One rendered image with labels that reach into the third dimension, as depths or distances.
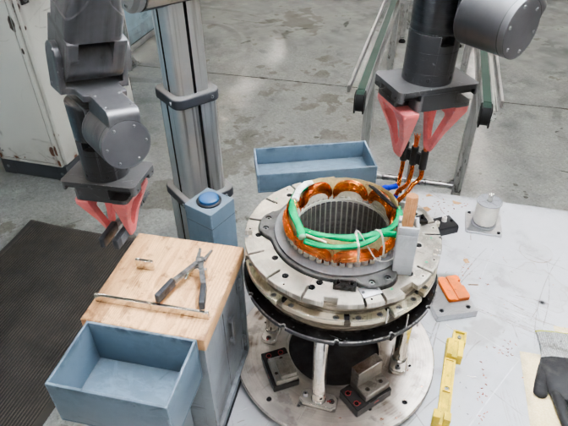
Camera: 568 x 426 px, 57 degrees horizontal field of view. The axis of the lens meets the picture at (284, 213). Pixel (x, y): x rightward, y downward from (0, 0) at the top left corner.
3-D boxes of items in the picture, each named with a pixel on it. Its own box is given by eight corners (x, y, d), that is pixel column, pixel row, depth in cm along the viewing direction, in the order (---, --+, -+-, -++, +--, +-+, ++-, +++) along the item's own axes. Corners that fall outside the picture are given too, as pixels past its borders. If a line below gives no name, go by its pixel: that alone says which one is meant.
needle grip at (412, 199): (414, 232, 74) (421, 198, 70) (403, 234, 73) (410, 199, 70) (408, 225, 75) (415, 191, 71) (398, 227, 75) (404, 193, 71)
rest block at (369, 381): (349, 385, 94) (351, 367, 91) (373, 369, 97) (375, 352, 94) (365, 402, 91) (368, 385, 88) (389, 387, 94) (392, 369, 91)
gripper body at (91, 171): (136, 201, 66) (124, 150, 61) (62, 193, 67) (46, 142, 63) (156, 173, 71) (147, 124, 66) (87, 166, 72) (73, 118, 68)
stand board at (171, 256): (205, 352, 74) (204, 341, 72) (84, 330, 77) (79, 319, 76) (244, 257, 89) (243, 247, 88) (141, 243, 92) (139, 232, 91)
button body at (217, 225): (242, 287, 120) (233, 198, 104) (221, 306, 115) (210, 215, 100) (218, 275, 123) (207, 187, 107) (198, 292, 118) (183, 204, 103)
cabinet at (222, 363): (221, 445, 90) (205, 350, 74) (122, 424, 93) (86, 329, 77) (251, 354, 105) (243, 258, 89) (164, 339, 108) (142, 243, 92)
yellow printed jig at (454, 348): (451, 433, 91) (454, 422, 89) (429, 426, 92) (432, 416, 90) (466, 338, 107) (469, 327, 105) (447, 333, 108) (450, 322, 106)
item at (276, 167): (356, 238, 133) (365, 139, 115) (366, 267, 124) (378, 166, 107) (259, 246, 131) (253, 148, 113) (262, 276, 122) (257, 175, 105)
